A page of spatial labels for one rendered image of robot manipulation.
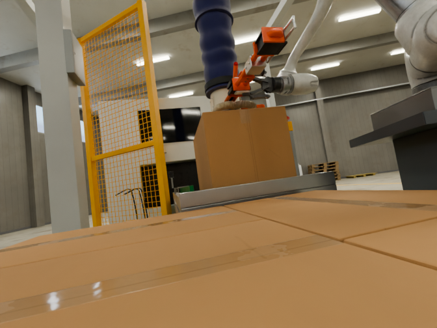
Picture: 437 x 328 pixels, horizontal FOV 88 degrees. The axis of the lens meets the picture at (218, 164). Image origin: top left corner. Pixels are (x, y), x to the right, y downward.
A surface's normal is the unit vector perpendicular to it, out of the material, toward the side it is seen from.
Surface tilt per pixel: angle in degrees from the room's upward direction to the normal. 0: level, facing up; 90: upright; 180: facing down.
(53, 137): 90
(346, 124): 90
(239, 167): 90
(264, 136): 90
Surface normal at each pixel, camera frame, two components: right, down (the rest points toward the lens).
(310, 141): -0.14, -0.07
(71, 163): 0.21, -0.11
